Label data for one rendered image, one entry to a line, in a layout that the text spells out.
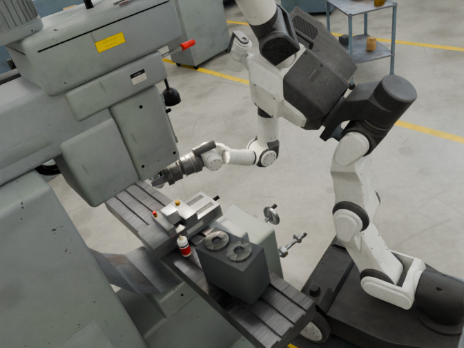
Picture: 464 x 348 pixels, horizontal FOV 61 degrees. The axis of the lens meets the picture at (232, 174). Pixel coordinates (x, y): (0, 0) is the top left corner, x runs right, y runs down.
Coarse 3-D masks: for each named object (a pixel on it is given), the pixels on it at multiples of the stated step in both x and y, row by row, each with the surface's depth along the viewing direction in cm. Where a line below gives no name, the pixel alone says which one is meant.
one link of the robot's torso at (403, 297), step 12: (396, 252) 166; (408, 264) 165; (420, 264) 159; (408, 276) 155; (372, 288) 159; (384, 288) 155; (396, 288) 152; (408, 288) 151; (384, 300) 161; (396, 300) 155; (408, 300) 151
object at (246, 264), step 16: (208, 240) 139; (224, 240) 138; (240, 240) 136; (208, 256) 136; (224, 256) 133; (240, 256) 130; (256, 256) 131; (208, 272) 144; (224, 272) 135; (240, 272) 128; (256, 272) 134; (224, 288) 143; (240, 288) 135; (256, 288) 136
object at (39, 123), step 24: (0, 96) 109; (24, 96) 105; (48, 96) 108; (0, 120) 102; (24, 120) 106; (48, 120) 110; (72, 120) 115; (96, 120) 120; (0, 144) 104; (24, 144) 108; (48, 144) 112; (0, 168) 106; (24, 168) 111
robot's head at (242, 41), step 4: (236, 32) 135; (240, 32) 135; (232, 36) 136; (236, 36) 134; (240, 36) 134; (244, 36) 135; (232, 40) 137; (236, 40) 134; (240, 40) 133; (244, 40) 133; (248, 40) 134; (232, 44) 139; (236, 44) 133; (240, 44) 133; (244, 44) 134; (248, 44) 134; (228, 48) 140; (244, 48) 133; (248, 48) 134
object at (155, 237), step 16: (192, 208) 176; (208, 208) 174; (160, 224) 165; (176, 224) 169; (192, 224) 168; (208, 224) 174; (144, 240) 166; (160, 240) 163; (176, 240) 166; (160, 256) 163
